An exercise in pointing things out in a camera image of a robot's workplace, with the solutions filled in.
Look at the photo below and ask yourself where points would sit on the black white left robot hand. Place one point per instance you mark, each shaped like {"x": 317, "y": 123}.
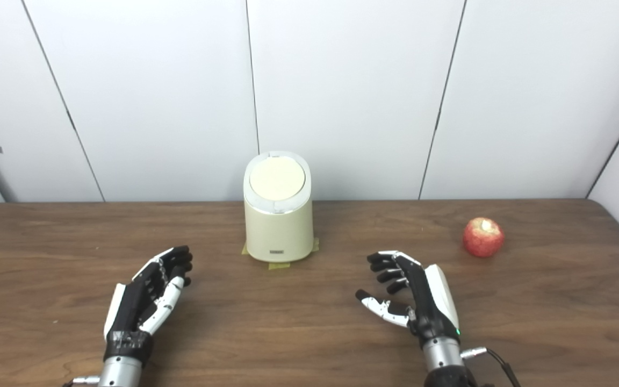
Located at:
{"x": 127, "y": 306}

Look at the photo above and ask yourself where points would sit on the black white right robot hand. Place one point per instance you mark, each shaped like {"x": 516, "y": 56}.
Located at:
{"x": 427, "y": 306}

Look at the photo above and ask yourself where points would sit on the red apple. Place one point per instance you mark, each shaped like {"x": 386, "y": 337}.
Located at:
{"x": 482, "y": 239}

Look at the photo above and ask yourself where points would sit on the cream round bin lid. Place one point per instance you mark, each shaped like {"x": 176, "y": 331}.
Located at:
{"x": 277, "y": 177}

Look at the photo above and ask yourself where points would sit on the cream-colored bin body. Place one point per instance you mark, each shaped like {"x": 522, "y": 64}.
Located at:
{"x": 278, "y": 231}

